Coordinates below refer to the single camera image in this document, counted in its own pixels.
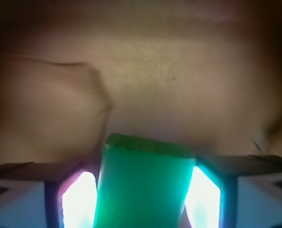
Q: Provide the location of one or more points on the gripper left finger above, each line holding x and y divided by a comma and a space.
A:
47, 195

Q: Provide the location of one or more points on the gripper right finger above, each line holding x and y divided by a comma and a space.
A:
236, 192

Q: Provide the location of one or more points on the green block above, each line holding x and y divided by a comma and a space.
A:
142, 183

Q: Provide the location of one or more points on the brown paper bag container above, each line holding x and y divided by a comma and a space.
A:
206, 74

